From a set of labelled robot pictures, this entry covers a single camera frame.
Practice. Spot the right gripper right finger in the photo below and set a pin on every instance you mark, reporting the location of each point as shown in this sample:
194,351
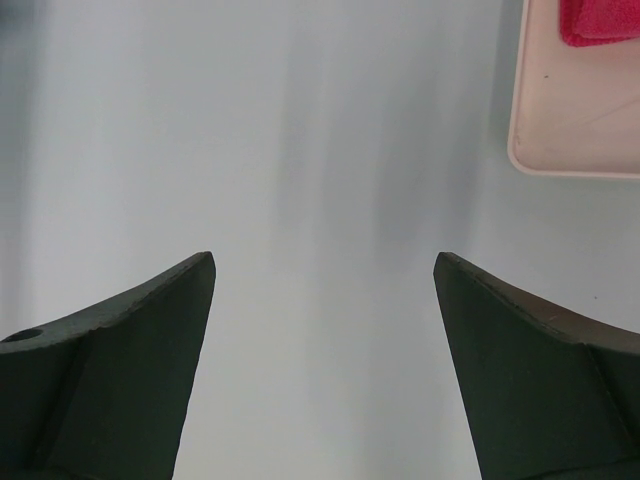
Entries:
548,393

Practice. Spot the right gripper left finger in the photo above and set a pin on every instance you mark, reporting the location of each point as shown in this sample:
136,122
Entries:
103,393

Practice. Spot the cream plastic tray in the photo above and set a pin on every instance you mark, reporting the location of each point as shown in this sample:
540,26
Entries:
575,111

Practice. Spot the pink red towel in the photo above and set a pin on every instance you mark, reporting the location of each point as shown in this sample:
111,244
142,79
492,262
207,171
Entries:
584,23

